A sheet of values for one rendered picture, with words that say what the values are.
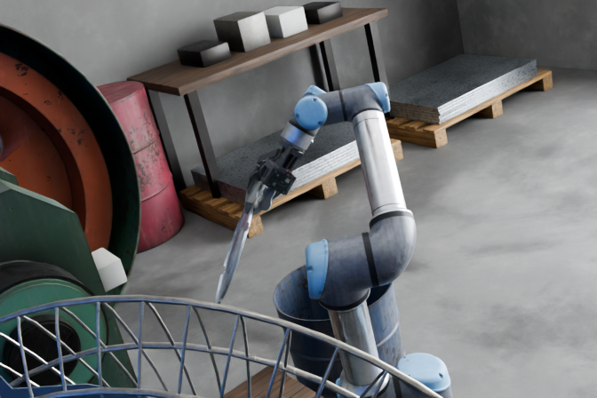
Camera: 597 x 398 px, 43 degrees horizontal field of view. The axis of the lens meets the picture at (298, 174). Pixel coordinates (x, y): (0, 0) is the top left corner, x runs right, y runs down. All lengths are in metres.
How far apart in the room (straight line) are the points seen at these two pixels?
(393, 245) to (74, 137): 0.70
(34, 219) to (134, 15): 3.90
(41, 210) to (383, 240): 0.74
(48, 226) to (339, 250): 0.67
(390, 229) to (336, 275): 0.15
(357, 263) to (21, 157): 0.72
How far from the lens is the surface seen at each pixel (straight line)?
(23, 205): 1.08
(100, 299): 0.48
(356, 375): 1.78
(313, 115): 1.74
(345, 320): 1.66
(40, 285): 0.99
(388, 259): 1.55
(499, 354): 3.00
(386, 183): 1.64
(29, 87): 1.61
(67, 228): 1.11
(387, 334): 2.60
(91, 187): 1.68
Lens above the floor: 1.80
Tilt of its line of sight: 21 degrees down
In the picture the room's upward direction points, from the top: 13 degrees counter-clockwise
